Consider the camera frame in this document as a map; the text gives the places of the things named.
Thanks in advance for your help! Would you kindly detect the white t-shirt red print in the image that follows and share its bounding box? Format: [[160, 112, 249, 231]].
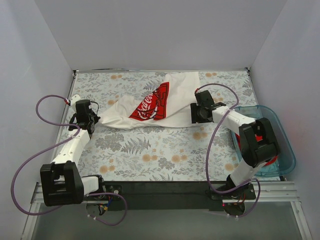
[[99, 71, 200, 130]]

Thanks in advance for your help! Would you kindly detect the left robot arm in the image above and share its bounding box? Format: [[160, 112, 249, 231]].
[[40, 95, 107, 207]]

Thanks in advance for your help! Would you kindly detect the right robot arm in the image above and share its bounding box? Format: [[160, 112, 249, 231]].
[[190, 89, 280, 199]]

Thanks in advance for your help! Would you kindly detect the floral patterned table mat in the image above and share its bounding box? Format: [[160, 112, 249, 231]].
[[51, 70, 261, 182]]

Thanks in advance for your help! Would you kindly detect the teal plastic bin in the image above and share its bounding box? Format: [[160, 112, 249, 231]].
[[235, 105, 296, 178]]

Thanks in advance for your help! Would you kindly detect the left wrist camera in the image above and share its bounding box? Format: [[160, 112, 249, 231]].
[[64, 94, 81, 107]]

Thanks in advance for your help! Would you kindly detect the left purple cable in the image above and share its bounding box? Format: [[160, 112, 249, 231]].
[[10, 94, 128, 227]]

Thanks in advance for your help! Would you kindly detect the purple cable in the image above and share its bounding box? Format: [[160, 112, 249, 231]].
[[194, 83, 261, 220], [10, 94, 128, 227]]

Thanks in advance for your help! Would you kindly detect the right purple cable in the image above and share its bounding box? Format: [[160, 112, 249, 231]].
[[194, 83, 261, 220]]

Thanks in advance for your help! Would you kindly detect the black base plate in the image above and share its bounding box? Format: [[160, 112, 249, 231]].
[[82, 180, 256, 213]]

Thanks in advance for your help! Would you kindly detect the aluminium frame rail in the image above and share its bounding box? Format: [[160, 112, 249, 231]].
[[22, 181, 312, 240]]

